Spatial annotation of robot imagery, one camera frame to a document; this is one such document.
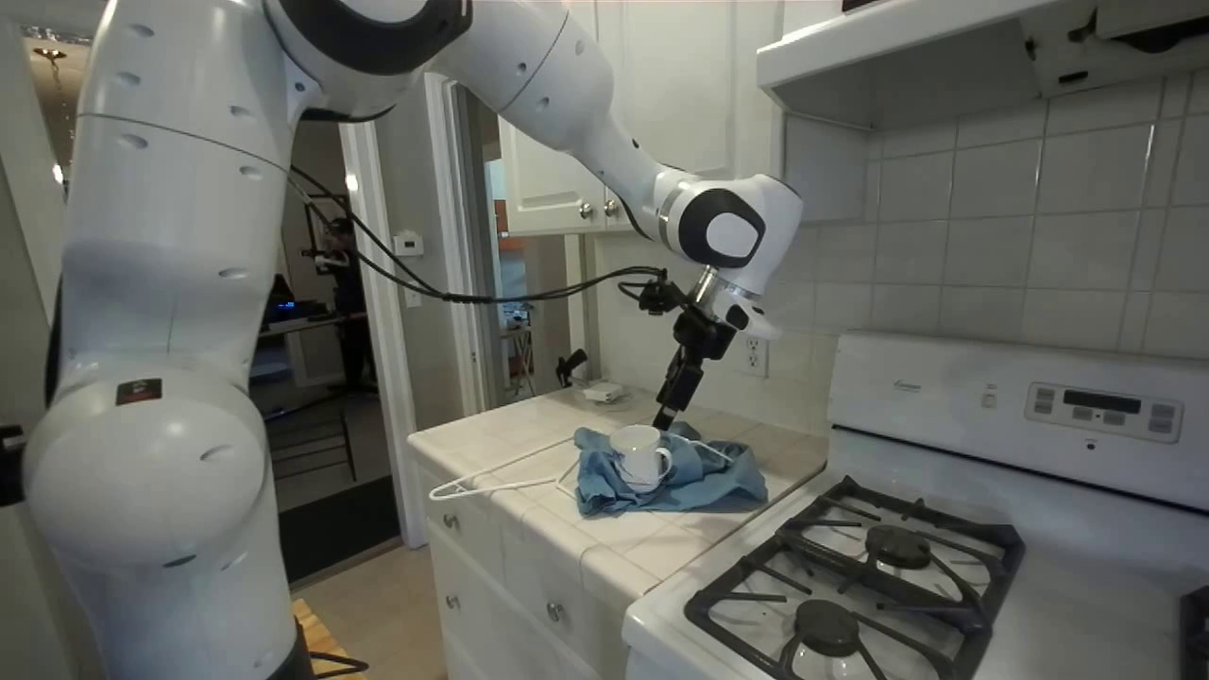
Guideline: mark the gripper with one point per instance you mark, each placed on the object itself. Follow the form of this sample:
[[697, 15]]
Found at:
[[704, 332]]

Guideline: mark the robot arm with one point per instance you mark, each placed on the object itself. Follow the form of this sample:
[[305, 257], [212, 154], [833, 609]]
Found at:
[[170, 283]]

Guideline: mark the white mug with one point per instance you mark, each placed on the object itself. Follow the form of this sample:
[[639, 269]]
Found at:
[[642, 458]]

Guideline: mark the small white box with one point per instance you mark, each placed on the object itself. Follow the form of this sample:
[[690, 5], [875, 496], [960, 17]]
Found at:
[[602, 391]]

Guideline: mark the blue cloth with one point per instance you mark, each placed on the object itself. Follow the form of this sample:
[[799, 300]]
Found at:
[[708, 482]]

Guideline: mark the white cabinet door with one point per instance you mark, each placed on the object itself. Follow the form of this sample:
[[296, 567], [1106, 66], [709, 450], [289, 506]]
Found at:
[[543, 179]]

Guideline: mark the black stove burner grate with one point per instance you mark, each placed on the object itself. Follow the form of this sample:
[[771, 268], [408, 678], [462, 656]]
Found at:
[[822, 557]]

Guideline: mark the stove burner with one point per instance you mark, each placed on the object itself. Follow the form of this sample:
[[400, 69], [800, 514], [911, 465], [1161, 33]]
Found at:
[[898, 545], [826, 625]]

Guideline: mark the white drawer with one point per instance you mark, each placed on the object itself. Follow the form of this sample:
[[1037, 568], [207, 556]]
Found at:
[[468, 524], [557, 586]]

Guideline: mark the white thermostat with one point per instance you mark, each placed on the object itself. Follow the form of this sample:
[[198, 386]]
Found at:
[[408, 244]]

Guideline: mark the white range hood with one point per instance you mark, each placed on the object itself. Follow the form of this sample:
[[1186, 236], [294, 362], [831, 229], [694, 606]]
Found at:
[[907, 57]]

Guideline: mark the person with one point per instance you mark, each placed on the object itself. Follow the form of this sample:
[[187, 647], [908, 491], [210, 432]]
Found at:
[[345, 283]]

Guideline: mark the white gas stove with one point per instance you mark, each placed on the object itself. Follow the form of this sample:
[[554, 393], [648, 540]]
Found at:
[[1039, 529]]

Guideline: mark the desk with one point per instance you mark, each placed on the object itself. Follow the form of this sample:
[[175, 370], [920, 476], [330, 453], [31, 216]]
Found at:
[[302, 340]]

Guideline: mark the black floor mat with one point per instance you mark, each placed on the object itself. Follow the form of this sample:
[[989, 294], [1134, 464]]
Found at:
[[340, 529]]

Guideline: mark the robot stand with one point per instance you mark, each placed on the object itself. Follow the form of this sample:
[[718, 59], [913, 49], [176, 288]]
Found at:
[[316, 633]]

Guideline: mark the white wall socket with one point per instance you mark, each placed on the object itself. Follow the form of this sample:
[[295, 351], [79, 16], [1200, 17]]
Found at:
[[755, 356]]

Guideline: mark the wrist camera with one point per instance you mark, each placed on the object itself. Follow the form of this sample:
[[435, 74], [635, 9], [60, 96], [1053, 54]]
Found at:
[[658, 296]]

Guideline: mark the camera on mount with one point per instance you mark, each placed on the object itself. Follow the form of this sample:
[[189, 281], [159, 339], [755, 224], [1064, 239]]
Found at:
[[570, 365]]

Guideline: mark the white wall cabinet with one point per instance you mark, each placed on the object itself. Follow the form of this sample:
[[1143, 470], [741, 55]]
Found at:
[[680, 76]]

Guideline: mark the white switch plate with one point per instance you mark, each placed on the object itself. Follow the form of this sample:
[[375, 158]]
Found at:
[[413, 298]]

